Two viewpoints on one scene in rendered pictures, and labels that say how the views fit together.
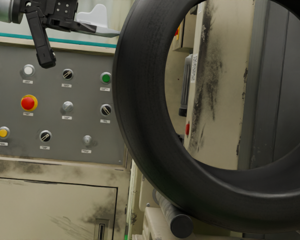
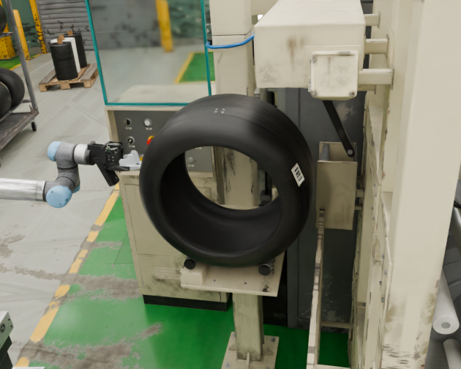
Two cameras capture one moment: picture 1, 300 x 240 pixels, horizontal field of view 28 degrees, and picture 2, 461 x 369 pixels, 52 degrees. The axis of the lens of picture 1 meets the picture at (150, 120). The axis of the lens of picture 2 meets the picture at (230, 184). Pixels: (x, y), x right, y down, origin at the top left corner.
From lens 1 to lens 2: 107 cm
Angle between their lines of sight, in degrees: 30
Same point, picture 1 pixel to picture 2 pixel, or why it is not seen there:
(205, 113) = (229, 171)
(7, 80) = (137, 129)
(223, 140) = (242, 185)
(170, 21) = (154, 177)
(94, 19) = (128, 162)
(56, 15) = (107, 164)
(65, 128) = not seen: hidden behind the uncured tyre
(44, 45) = (107, 176)
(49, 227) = not seen: hidden behind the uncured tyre
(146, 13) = (144, 171)
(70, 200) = not seen: hidden behind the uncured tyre
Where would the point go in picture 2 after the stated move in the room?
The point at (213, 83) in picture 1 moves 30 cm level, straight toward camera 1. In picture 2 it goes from (230, 154) to (199, 187)
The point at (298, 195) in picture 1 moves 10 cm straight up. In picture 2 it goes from (239, 256) to (238, 231)
